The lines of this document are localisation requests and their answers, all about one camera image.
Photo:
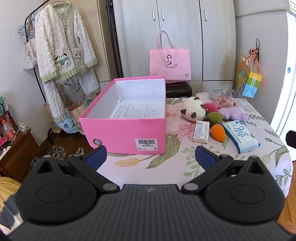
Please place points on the black vertical bar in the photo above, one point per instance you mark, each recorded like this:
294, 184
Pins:
114, 41

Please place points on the orange makeup sponge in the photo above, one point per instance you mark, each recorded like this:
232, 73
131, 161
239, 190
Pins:
217, 133

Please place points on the green makeup sponge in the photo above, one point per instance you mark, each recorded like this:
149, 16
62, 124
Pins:
215, 117

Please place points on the black suitcase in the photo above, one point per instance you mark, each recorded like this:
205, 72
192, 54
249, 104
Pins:
178, 89

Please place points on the white fluffy cardigan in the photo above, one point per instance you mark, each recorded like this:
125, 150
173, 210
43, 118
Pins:
60, 46

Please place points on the pink fluffy ball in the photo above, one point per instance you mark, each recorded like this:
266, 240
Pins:
211, 107

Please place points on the clear plastic bag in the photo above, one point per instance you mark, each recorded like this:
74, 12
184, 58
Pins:
232, 93

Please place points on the blue clothes hangers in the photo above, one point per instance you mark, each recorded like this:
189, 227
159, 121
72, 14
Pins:
22, 31

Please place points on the grey wardrobe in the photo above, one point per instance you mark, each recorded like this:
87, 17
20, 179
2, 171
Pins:
138, 34

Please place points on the small white green box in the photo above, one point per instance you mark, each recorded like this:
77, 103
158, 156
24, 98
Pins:
22, 127

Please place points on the printed paper sheet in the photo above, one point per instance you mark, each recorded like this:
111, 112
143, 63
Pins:
138, 111

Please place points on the brown paper bag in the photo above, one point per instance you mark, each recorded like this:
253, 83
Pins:
78, 111
49, 118

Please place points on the grey sandal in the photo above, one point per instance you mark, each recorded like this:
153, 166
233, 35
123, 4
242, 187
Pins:
56, 151
79, 153

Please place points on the purple plush toy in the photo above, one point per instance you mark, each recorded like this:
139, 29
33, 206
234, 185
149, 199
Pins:
233, 113

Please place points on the colourful paper gift bag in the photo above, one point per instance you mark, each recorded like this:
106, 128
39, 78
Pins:
251, 83

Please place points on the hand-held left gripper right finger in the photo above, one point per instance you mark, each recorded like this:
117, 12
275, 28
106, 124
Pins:
204, 157

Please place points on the panda plush toy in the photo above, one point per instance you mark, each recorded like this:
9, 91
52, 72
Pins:
194, 110

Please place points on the white soap box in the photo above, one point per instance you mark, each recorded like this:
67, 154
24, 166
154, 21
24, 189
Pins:
200, 132

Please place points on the blue wet wipes pack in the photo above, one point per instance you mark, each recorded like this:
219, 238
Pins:
240, 136

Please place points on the white canvas tote bag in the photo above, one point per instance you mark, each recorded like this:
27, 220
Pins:
29, 55

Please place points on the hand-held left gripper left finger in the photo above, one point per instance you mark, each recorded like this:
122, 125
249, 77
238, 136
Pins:
96, 156

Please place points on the black clothes rack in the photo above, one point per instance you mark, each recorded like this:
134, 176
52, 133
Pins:
38, 84

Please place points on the yellow blanket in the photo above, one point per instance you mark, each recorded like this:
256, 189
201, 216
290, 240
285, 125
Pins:
8, 192

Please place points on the grey garment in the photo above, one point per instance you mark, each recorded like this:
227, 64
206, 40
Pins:
70, 89

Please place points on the blue and white bag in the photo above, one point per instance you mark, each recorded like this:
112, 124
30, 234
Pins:
68, 124

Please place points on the wooden nightstand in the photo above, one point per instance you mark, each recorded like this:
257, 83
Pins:
20, 157

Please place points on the white mesh bath puff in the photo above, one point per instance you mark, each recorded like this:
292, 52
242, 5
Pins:
203, 96

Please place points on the orange label plastic bottle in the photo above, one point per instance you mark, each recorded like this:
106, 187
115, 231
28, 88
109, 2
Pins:
8, 132

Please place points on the pink tote bag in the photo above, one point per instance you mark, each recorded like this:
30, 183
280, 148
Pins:
170, 62

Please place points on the pink floral scrunchie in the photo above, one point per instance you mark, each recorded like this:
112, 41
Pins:
224, 101

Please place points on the brown woven basket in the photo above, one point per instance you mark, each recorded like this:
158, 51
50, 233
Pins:
10, 115

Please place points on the green packet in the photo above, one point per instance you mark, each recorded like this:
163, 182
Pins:
3, 104

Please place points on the pink cardboard box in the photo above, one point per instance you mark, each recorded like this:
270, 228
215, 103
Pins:
120, 134

